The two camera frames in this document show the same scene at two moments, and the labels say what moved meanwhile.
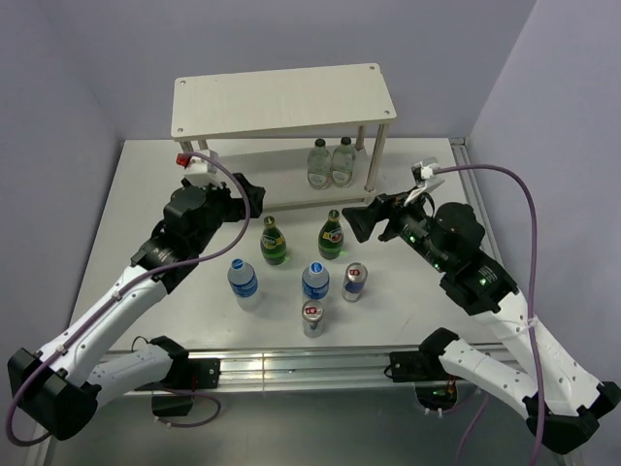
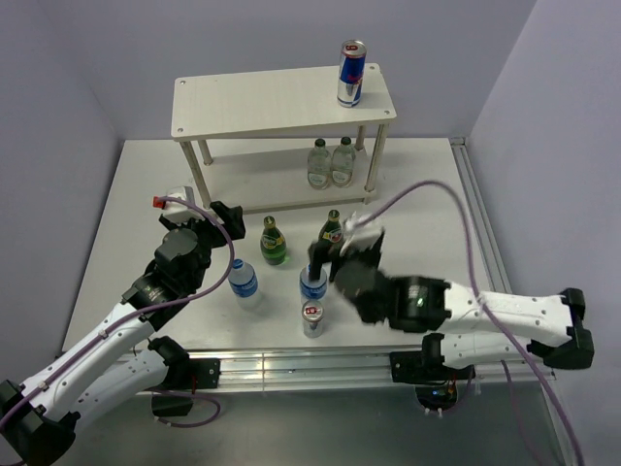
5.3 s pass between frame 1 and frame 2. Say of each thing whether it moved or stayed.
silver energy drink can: stayed
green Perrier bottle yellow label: stayed
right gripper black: moved
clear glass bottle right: stayed
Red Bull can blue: moved
